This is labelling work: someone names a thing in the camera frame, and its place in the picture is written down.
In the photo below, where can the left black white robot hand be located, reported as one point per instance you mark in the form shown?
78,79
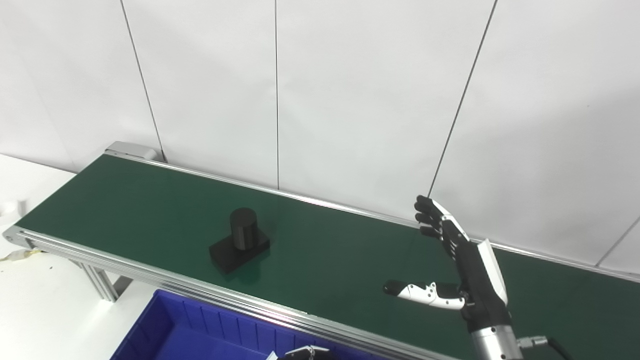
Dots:
307,354

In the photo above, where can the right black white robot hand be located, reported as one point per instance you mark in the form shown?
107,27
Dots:
480,285

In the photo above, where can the black part with cylinder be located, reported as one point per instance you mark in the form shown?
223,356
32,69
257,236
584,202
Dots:
240,245

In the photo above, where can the green conveyor belt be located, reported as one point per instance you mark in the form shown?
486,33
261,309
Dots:
325,250

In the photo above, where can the blue bin with white parts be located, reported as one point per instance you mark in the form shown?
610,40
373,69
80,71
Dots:
200,335

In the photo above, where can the aluminium conveyor leg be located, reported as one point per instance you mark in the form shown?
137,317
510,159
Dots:
102,282

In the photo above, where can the grey conveyor end housing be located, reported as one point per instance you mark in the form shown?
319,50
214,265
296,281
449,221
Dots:
131,149

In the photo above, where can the yellowish floor scrap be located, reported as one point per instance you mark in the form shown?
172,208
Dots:
20,255

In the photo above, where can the small white box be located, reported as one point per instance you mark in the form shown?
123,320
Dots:
11,207

